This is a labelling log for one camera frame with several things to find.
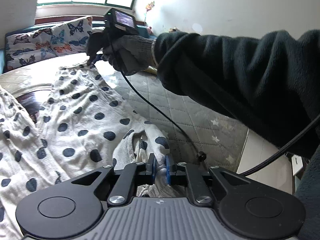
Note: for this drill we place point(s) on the grey quilted star mattress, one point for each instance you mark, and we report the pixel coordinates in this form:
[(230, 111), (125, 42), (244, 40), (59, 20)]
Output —
[(188, 126)]

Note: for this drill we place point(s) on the colourful flower decoration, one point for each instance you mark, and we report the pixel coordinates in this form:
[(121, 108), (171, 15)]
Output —
[(148, 8)]

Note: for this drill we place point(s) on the butterfly print pillow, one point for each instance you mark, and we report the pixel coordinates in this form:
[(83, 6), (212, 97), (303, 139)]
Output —
[(45, 43)]

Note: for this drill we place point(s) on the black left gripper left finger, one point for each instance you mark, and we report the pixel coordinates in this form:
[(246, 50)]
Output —
[(96, 41)]

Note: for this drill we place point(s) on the grey knit gloved hand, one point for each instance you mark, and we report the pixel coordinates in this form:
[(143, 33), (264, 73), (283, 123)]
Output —
[(141, 48)]

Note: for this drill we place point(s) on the beige woven mat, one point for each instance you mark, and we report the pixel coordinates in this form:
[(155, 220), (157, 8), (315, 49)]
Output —
[(38, 76)]

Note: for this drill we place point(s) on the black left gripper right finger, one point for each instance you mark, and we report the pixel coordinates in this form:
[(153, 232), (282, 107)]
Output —
[(151, 169)]

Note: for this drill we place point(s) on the white polka dot garment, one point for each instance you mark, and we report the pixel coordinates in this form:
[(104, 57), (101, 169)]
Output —
[(82, 125)]

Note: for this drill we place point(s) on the black fleece sleeve forearm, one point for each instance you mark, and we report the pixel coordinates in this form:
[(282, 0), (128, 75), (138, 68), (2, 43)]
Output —
[(270, 84)]

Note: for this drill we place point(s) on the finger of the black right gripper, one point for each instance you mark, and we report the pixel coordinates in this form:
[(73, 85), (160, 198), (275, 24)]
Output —
[(171, 169)]

